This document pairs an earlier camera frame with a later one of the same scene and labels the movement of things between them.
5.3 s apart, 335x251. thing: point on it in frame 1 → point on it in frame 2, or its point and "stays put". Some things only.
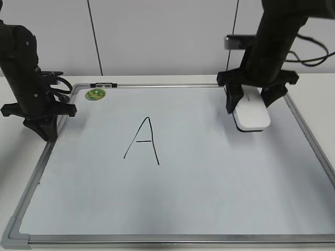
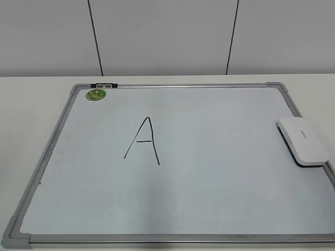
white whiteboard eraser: x=251 y=113 → x=302 y=142
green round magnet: x=95 y=94 stays put
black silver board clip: x=103 y=85 stays put
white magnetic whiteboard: x=160 y=164 stays put
